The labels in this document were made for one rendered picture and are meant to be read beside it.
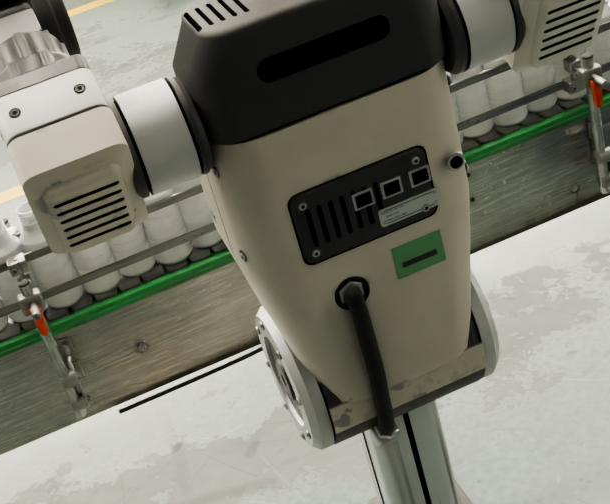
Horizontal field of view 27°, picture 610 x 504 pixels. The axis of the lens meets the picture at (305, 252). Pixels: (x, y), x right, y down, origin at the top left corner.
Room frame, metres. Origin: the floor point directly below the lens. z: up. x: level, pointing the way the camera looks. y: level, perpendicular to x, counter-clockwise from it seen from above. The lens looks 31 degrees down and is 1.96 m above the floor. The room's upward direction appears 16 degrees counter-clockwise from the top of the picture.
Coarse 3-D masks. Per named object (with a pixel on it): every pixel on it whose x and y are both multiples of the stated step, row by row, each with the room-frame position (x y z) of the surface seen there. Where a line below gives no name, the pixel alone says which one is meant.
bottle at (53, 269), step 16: (16, 208) 1.64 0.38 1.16; (32, 224) 1.61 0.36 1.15; (32, 240) 1.61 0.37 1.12; (48, 256) 1.60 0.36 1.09; (64, 256) 1.61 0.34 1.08; (48, 272) 1.60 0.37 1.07; (64, 272) 1.61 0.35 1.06; (48, 288) 1.60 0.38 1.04; (80, 288) 1.62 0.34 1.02; (48, 304) 1.61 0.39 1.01; (64, 304) 1.60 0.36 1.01
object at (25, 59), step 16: (16, 32) 1.06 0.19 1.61; (32, 32) 1.06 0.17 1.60; (48, 32) 1.07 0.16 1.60; (0, 48) 1.06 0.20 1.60; (16, 48) 1.05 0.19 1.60; (32, 48) 1.04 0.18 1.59; (48, 48) 1.05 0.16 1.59; (64, 48) 1.08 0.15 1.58; (0, 64) 1.04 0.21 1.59; (16, 64) 1.02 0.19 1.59; (32, 64) 1.02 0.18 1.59; (48, 64) 0.99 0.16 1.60; (64, 64) 0.99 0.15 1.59; (80, 64) 0.99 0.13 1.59; (0, 80) 1.02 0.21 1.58; (16, 80) 0.98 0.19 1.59; (32, 80) 0.98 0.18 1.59; (0, 96) 0.97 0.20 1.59
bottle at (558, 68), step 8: (576, 56) 1.78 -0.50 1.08; (552, 64) 1.80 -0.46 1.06; (560, 64) 1.78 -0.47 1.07; (560, 72) 1.78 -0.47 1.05; (568, 72) 1.78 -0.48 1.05; (576, 72) 1.78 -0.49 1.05; (560, 80) 1.79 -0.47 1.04; (560, 96) 1.79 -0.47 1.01; (568, 96) 1.78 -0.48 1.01; (576, 96) 1.78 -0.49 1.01; (584, 96) 1.78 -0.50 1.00
